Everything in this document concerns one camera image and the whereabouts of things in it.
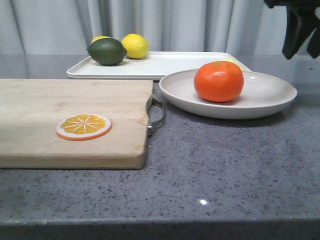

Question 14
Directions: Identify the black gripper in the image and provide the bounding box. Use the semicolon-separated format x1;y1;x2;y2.
264;0;320;60

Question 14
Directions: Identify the white round plate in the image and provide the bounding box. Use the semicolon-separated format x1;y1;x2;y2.
159;69;297;120

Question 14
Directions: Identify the orange fruit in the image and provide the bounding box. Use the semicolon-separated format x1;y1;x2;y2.
193;61;244;103

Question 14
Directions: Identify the white rectangular tray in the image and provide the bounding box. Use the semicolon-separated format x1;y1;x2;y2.
66;51;235;81

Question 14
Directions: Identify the yellow-green plastic knife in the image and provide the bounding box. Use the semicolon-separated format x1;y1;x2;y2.
229;58;251;72

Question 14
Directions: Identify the yellow lemon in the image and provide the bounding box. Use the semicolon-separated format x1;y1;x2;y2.
121;33;149;59
91;35;110;43

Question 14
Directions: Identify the green lime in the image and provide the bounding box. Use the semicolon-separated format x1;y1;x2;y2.
87;38;127;66

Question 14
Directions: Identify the rear yellow lemon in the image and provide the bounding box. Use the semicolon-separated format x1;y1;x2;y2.
91;35;110;43

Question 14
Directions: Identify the orange slice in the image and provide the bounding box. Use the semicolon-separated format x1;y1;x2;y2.
55;113;113;141

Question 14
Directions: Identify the grey curtain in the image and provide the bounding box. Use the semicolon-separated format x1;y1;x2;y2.
0;0;287;55

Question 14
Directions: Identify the wooden cutting board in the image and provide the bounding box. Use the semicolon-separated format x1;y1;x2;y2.
0;79;153;169

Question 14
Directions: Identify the metal cutting board handle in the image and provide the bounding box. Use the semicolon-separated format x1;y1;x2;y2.
147;97;165;137

